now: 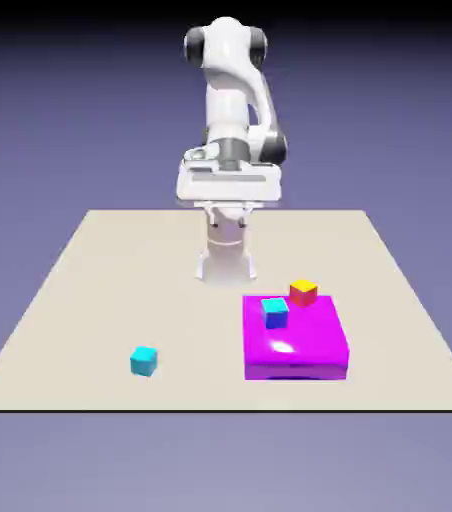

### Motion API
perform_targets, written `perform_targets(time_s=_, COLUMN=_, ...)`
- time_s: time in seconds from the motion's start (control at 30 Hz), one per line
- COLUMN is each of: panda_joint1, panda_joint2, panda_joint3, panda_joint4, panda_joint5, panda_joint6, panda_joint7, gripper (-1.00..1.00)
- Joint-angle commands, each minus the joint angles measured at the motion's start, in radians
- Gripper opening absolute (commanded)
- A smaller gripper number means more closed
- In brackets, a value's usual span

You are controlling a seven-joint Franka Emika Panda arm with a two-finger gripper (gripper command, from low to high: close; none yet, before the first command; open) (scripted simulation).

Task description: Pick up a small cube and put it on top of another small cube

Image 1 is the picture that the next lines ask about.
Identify small red cube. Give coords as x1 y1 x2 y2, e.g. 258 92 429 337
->
288 278 319 309

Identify small cyan cube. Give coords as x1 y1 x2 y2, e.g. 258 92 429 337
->
129 345 159 378

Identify small blue cube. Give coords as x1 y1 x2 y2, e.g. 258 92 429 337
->
260 296 290 331

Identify large magenta box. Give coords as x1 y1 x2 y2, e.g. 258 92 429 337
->
242 294 351 382

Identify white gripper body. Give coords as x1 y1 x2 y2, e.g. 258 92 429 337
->
175 158 284 210

